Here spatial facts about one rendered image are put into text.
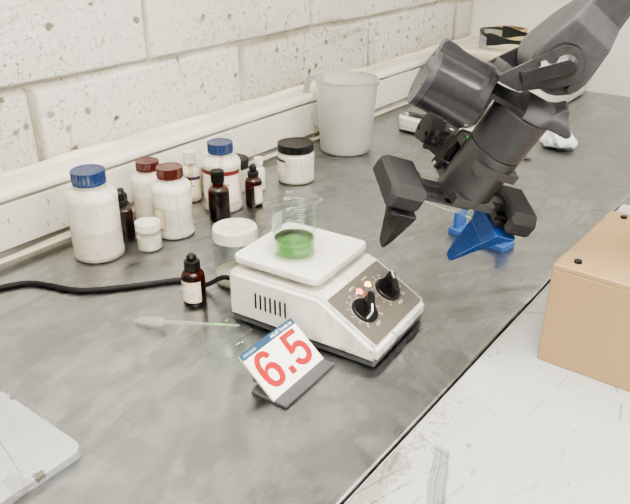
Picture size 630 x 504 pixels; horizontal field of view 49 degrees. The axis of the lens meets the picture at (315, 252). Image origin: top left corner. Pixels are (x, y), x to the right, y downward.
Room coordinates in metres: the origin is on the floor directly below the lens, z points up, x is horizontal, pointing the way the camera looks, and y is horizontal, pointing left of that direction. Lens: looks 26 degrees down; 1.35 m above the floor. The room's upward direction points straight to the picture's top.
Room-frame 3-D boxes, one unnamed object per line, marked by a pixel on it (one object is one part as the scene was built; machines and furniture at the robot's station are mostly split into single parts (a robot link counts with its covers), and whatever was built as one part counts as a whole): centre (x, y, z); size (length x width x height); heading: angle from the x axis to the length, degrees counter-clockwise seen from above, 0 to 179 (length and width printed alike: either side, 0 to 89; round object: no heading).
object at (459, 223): (0.95, -0.25, 0.92); 0.10 x 0.03 x 0.04; 43
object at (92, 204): (0.90, 0.31, 0.96); 0.07 x 0.07 x 0.13
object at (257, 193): (1.09, 0.10, 0.94); 0.03 x 0.03 x 0.07
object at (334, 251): (0.74, 0.02, 0.98); 0.12 x 0.12 x 0.01; 58
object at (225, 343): (0.66, 0.10, 0.91); 0.06 x 0.06 x 0.02
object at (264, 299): (0.73, -0.01, 0.94); 0.22 x 0.13 x 0.08; 58
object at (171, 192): (0.98, 0.22, 0.95); 0.06 x 0.06 x 0.11
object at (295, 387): (0.60, 0.03, 0.92); 0.09 x 0.06 x 0.04; 145
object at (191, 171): (1.11, 0.21, 0.94); 0.03 x 0.03 x 0.09
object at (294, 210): (0.72, 0.02, 1.02); 0.06 x 0.05 x 0.08; 84
